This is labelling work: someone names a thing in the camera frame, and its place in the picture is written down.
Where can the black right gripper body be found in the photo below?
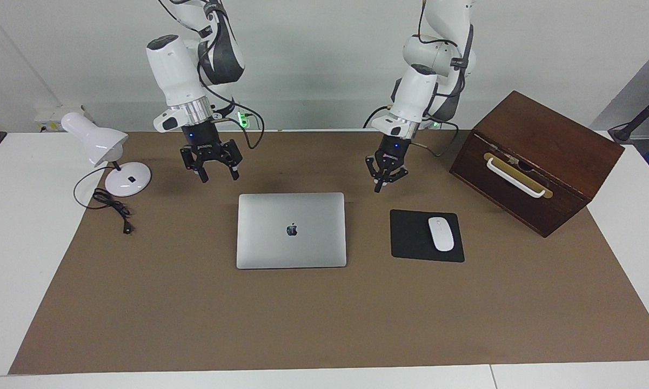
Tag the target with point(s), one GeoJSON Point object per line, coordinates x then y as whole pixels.
{"type": "Point", "coordinates": [202, 143]}

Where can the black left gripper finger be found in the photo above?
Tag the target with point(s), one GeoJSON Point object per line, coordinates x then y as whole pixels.
{"type": "Point", "coordinates": [399, 177]}
{"type": "Point", "coordinates": [377, 178]}

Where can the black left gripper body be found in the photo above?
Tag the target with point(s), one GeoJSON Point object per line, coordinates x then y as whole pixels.
{"type": "Point", "coordinates": [393, 154]}

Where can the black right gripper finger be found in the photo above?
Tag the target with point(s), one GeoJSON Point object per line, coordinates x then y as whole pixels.
{"type": "Point", "coordinates": [235, 168]}
{"type": "Point", "coordinates": [200, 173]}

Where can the silver laptop computer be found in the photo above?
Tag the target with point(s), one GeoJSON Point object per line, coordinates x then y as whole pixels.
{"type": "Point", "coordinates": [281, 248]}

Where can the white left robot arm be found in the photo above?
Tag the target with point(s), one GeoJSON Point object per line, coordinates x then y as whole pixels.
{"type": "Point", "coordinates": [419, 92]}

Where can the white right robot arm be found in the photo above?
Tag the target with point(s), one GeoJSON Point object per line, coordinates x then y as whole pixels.
{"type": "Point", "coordinates": [173, 70]}

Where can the black mouse pad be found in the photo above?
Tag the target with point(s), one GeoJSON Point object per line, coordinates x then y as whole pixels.
{"type": "Point", "coordinates": [408, 237]}

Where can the white computer mouse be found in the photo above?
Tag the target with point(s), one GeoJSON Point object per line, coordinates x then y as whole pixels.
{"type": "Point", "coordinates": [441, 233]}

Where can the white desk lamp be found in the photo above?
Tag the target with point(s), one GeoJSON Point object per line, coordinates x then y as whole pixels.
{"type": "Point", "coordinates": [94, 138]}

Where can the white power strip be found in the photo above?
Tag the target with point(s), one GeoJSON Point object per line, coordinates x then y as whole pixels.
{"type": "Point", "coordinates": [48, 116]}

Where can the dark brown wooden box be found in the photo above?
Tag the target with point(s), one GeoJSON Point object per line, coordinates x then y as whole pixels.
{"type": "Point", "coordinates": [551, 135]}

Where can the brown paper table mat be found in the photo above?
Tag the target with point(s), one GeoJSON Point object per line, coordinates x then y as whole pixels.
{"type": "Point", "coordinates": [302, 324]}

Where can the black slanted stand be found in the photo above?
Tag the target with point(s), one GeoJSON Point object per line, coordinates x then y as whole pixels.
{"type": "Point", "coordinates": [640, 116]}

